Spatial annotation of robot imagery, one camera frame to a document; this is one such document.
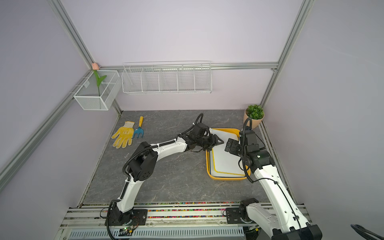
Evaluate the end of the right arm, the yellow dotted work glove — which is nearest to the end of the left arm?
the end of the right arm

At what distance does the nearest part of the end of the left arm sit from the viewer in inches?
29.2

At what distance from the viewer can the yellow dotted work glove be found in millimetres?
1039

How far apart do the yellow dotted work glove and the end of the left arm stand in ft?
1.65

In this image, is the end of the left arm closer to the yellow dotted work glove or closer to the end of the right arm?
the end of the right arm
